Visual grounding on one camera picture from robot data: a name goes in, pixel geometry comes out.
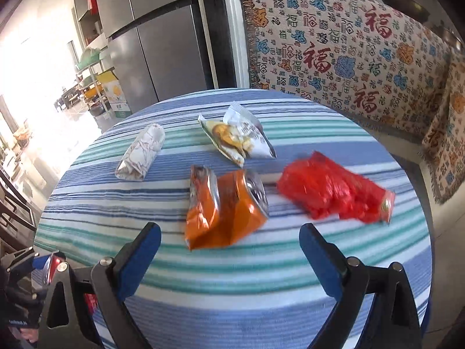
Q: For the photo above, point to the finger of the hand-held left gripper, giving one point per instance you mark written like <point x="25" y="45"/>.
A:
<point x="25" y="260"/>

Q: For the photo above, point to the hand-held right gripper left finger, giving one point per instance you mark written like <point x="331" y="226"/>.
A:
<point x="140" y="261"/>

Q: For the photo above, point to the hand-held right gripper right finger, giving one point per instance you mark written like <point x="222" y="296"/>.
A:
<point x="321" y="261"/>

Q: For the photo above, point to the red instant noodle cup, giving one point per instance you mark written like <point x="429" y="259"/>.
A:
<point x="52" y="267"/>

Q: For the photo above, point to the red plastic bag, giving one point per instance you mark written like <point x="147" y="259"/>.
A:
<point x="334" y="192"/>

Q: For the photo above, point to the orange snack bag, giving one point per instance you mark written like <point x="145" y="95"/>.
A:
<point x="225" y="214"/>

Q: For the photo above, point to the patterned paper wrapper roll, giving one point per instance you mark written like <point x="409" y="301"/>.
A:
<point x="140" y="152"/>

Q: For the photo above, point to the yellow-green snack packet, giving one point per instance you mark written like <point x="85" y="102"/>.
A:
<point x="236" y="138"/>

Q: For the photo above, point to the person's left hand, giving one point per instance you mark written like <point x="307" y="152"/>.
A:
<point x="23" y="334"/>

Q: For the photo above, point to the wooden chair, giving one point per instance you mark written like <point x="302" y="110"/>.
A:
<point x="14" y="211"/>

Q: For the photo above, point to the cardboard box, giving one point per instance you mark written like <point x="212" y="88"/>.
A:
<point x="116" y="94"/>

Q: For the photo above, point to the printed sofa blanket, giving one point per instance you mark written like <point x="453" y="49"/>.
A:
<point x="447" y="134"/>
<point x="327" y="43"/>

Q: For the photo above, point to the storage shelf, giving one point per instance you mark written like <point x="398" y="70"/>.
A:
<point x="87" y="69"/>

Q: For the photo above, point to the grey refrigerator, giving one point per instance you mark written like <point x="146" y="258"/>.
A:
<point x="156" y="43"/>

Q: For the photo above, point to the metal pot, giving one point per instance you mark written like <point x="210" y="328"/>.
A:
<point x="450" y="38"/>

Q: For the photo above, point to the dark wok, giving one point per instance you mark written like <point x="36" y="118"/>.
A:
<point x="403" y="5"/>

